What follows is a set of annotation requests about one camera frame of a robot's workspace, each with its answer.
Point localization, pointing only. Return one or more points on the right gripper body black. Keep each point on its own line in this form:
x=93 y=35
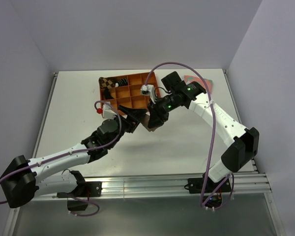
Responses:
x=162 y=107

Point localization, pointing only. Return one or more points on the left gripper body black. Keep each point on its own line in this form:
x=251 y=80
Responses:
x=128 y=124

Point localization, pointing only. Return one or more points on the brown sock striped cuff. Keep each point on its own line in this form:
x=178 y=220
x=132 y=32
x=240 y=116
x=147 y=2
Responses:
x=146 y=124

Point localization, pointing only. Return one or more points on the black white striped sock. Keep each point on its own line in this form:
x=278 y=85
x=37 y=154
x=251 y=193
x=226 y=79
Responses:
x=121 y=82

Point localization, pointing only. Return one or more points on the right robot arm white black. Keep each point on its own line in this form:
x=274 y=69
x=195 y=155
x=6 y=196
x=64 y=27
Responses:
x=241 y=142

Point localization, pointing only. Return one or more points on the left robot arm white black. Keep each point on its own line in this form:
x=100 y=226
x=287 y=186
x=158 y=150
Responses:
x=24 y=179

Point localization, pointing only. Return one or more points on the orange compartment tray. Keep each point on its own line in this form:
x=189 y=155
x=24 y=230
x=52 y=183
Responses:
x=129 y=96

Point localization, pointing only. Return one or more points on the pink green dotted sock pair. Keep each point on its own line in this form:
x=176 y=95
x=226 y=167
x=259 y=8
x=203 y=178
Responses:
x=205 y=82

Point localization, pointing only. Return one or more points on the checkered brown rolled sock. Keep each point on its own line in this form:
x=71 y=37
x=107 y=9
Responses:
x=107 y=83

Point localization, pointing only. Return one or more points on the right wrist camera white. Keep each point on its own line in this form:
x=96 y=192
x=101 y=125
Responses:
x=149 y=90

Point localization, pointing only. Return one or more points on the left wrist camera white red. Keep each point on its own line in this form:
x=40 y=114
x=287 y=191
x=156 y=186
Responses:
x=105 y=109

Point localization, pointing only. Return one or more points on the aluminium rail frame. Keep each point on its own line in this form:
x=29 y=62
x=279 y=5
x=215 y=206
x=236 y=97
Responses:
x=151 y=186

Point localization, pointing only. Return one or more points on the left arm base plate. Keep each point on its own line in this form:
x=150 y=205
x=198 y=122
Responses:
x=87 y=189

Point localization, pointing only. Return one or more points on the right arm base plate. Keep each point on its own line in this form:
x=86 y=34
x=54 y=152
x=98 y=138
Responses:
x=194 y=185

